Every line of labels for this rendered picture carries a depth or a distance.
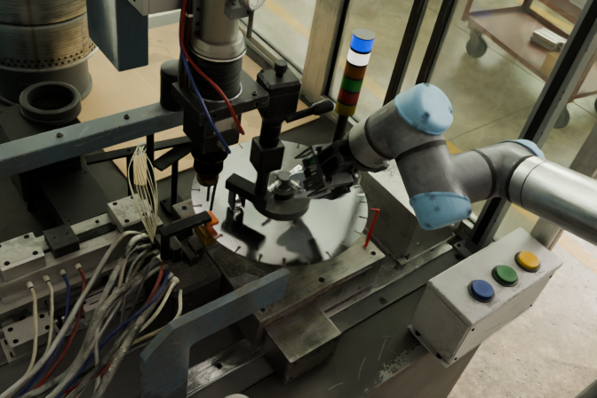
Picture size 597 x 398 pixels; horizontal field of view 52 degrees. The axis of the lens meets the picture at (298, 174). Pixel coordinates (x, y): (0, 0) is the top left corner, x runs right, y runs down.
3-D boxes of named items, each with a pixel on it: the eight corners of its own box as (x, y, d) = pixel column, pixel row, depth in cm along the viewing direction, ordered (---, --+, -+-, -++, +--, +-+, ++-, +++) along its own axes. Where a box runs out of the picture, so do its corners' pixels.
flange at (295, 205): (262, 169, 119) (263, 159, 118) (316, 186, 118) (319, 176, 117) (242, 206, 111) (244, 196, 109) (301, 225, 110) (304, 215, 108)
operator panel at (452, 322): (494, 272, 137) (521, 226, 127) (533, 307, 131) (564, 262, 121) (406, 327, 122) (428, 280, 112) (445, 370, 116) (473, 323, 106)
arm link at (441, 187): (505, 204, 84) (475, 131, 86) (441, 223, 79) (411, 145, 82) (471, 219, 91) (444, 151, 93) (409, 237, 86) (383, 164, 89)
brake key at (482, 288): (478, 282, 115) (481, 275, 113) (494, 298, 113) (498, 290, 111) (464, 291, 113) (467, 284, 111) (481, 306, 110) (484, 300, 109)
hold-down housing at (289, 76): (273, 155, 104) (291, 51, 91) (286, 172, 101) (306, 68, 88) (243, 161, 101) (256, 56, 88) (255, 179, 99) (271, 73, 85)
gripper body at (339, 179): (290, 157, 102) (333, 127, 93) (330, 152, 107) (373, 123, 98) (305, 200, 100) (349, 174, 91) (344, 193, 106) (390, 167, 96)
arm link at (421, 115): (429, 136, 80) (406, 78, 82) (375, 167, 88) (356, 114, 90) (466, 131, 85) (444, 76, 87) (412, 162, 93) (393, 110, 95)
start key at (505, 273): (501, 267, 118) (505, 261, 117) (517, 282, 116) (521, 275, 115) (488, 276, 116) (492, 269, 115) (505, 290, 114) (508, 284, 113)
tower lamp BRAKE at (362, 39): (362, 39, 127) (365, 26, 125) (376, 50, 125) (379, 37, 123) (345, 43, 125) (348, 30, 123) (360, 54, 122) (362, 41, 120)
